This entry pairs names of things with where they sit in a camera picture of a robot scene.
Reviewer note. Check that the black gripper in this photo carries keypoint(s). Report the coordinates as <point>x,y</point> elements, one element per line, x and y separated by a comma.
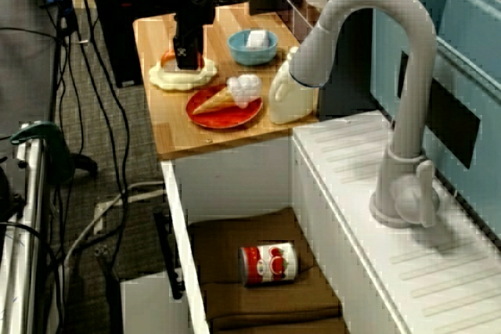
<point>192,13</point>

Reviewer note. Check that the toy salmon sushi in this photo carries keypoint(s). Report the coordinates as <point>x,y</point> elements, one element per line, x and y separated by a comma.
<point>167,57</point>

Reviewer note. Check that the toy ice cream cone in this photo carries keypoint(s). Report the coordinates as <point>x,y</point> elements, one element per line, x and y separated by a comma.
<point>215,101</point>

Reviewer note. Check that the white plastic bottle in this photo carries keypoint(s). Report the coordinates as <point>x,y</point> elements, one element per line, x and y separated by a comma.
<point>289,103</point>

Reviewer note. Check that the cream scalloped plate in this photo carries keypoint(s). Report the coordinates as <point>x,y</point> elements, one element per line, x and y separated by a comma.
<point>184,81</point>

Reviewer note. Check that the light blue bowl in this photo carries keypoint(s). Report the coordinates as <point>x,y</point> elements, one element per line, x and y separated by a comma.
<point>250,58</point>

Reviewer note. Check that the white textured sponge toy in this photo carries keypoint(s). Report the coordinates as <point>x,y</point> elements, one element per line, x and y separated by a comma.
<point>258,38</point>

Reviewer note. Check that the red round plate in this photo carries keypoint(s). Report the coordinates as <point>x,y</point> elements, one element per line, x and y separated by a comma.
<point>223,119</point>

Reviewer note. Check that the white toy sink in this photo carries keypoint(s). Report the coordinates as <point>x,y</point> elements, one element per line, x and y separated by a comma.
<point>352,177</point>

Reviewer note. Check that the grey toy faucet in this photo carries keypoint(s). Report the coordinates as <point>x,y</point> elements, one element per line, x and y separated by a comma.
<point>411,115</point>

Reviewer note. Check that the brown folded cloth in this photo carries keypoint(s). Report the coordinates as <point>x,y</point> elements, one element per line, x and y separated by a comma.
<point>274,306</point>

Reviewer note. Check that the light blue plastic crate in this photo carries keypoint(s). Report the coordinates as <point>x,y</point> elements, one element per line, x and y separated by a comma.
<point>462,17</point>

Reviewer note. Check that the aluminium frame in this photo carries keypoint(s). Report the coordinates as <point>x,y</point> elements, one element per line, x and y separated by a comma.
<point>31,232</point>

